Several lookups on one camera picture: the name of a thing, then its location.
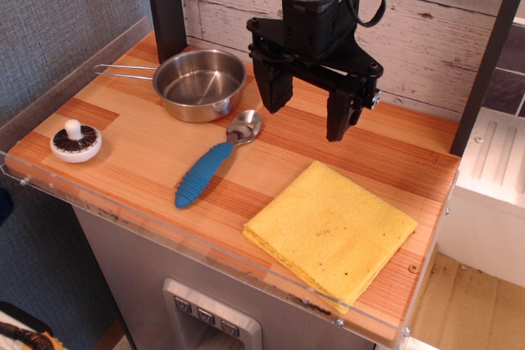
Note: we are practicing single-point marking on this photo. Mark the white toy sink unit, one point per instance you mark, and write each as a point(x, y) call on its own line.
point(483, 224)

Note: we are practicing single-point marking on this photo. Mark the grey toy fridge cabinet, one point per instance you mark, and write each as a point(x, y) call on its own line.
point(135, 267)

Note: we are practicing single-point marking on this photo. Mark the silver dispenser panel with buttons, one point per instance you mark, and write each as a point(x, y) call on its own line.
point(202, 322)

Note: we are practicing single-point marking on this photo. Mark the folded yellow cloth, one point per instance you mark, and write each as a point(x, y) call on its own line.
point(331, 233)

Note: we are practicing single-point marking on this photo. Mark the yellow black object corner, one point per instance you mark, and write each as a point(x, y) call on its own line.
point(30, 339)

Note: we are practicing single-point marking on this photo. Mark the dark left frame post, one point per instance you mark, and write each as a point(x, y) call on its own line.
point(169, 27)

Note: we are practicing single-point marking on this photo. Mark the clear acrylic table guard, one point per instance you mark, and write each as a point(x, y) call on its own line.
point(402, 156)

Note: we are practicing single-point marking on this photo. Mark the blue handled metal spoon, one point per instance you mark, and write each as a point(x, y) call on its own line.
point(243, 129)

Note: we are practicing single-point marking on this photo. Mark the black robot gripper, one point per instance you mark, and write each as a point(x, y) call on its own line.
point(315, 42)

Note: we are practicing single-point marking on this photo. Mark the white toy mushroom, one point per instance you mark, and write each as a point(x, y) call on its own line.
point(76, 143)

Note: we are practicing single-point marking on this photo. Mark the dark right frame post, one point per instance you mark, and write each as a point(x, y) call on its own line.
point(504, 20)

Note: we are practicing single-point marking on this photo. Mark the dark frame post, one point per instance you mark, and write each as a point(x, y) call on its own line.
point(504, 20)
point(169, 27)

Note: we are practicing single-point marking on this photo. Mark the stainless steel saucepan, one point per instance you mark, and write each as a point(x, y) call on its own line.
point(195, 86)

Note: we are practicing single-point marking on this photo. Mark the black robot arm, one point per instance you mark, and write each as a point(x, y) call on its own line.
point(314, 42)

